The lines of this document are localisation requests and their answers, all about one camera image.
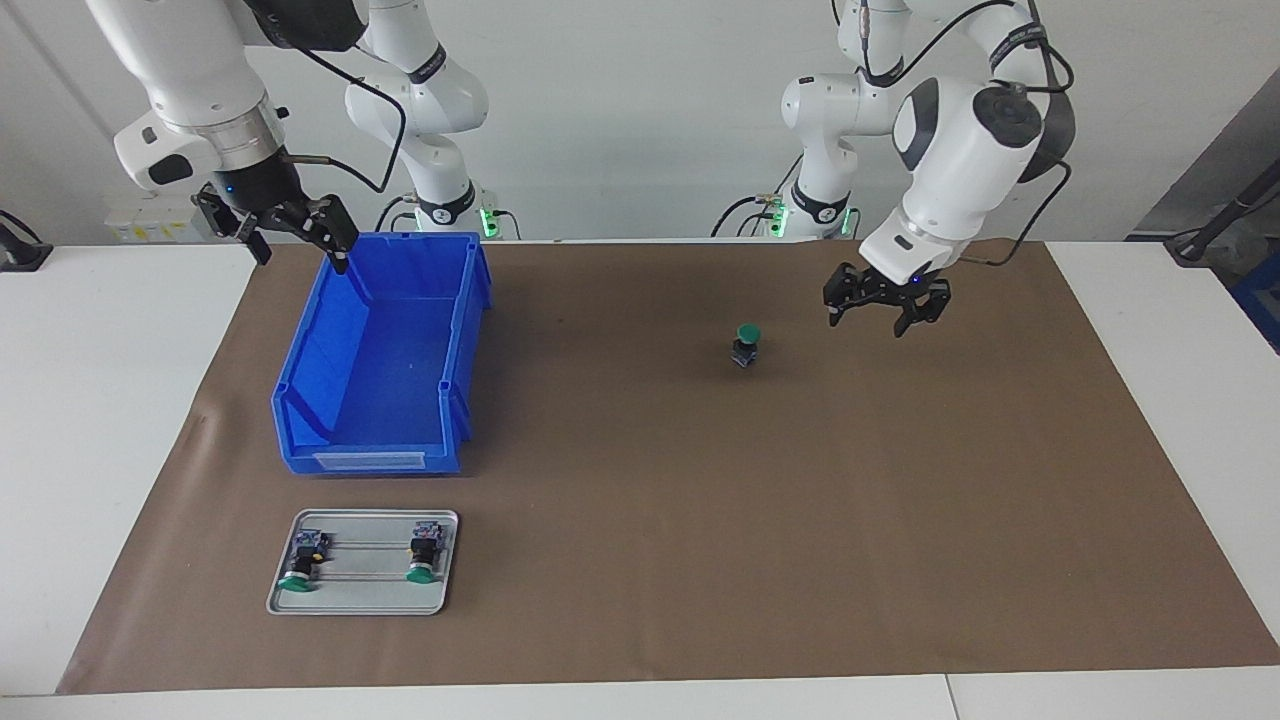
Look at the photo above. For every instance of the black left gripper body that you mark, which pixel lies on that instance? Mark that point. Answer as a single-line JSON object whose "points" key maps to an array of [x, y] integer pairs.
{"points": [[900, 290]]}

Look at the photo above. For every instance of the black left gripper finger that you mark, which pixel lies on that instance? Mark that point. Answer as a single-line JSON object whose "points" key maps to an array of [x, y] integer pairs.
{"points": [[930, 305], [848, 290]]}

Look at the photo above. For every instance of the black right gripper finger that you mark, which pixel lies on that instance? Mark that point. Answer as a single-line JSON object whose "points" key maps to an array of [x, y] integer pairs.
{"points": [[335, 232], [235, 225]]}

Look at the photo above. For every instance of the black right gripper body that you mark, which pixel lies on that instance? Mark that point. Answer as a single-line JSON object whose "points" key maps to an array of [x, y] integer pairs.
{"points": [[262, 192]]}

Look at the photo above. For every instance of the green push button switch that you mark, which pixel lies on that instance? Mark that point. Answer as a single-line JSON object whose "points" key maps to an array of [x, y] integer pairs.
{"points": [[746, 345], [303, 555], [424, 552]]}

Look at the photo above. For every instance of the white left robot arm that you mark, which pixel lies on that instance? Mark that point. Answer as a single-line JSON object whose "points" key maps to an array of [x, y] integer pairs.
{"points": [[960, 130]]}

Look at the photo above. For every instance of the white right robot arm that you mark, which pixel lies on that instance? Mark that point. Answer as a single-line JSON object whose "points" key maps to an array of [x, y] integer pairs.
{"points": [[190, 70]]}

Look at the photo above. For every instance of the white socket box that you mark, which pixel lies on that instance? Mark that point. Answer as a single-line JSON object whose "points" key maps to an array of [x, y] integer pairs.
{"points": [[150, 225]]}

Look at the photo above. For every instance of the white connector with green light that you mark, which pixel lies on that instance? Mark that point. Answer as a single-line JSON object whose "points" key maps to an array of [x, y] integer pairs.
{"points": [[775, 218], [488, 215]]}

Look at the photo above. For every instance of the blue plastic storage bin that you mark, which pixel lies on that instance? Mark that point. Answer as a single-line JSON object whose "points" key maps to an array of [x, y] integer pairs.
{"points": [[390, 360]]}

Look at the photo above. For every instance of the black table clamp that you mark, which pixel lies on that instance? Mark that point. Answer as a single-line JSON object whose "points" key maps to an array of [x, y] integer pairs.
{"points": [[25, 258]]}

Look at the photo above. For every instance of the brown paper table mat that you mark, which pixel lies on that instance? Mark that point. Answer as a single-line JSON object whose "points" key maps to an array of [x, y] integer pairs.
{"points": [[750, 500]]}

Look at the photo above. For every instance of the black stand pole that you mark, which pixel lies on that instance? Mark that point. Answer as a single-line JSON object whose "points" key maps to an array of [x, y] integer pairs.
{"points": [[1195, 245]]}

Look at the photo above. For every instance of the blue crate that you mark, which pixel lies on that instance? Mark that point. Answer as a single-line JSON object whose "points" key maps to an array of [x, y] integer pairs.
{"points": [[1262, 300]]}

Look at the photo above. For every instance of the grey metal tray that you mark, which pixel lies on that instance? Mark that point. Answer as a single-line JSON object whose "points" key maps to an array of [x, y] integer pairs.
{"points": [[365, 595]]}

